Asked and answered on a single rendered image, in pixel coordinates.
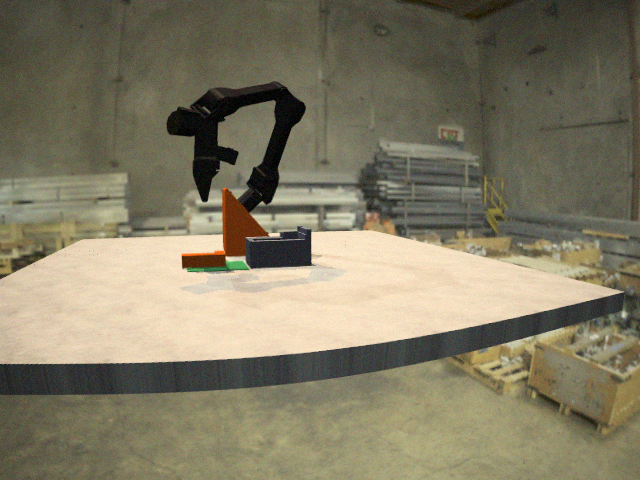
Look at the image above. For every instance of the orange l-shaped part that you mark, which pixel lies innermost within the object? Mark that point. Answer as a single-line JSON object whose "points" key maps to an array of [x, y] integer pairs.
{"points": [[200, 260]]}

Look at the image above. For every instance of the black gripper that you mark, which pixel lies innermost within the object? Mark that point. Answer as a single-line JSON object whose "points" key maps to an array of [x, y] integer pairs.
{"points": [[204, 166]]}

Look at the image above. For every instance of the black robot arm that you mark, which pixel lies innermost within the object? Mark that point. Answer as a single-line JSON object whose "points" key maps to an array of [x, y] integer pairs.
{"points": [[225, 101]]}

